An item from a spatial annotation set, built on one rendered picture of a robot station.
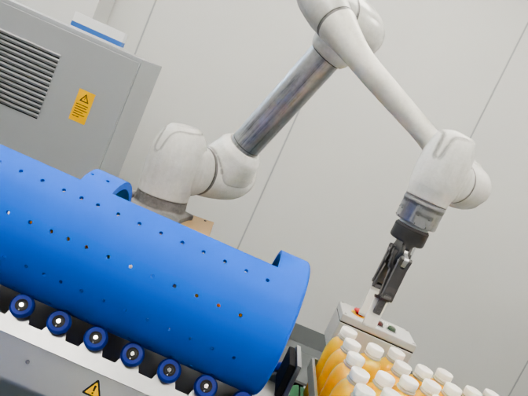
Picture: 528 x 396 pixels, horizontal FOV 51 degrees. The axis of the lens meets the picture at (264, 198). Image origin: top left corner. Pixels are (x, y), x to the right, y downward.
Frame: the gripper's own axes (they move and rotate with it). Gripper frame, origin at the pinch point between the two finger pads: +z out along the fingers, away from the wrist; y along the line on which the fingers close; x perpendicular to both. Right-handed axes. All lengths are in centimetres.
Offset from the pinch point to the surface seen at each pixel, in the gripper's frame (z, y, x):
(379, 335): 9.4, -14.9, 8.6
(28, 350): 28, 21, -60
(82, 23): -30, -143, -139
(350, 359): 9.4, 8.2, -1.6
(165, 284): 5.1, 23.0, -41.1
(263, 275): -2.3, 18.2, -25.7
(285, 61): -62, -261, -53
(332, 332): 13.8, -15.8, -1.8
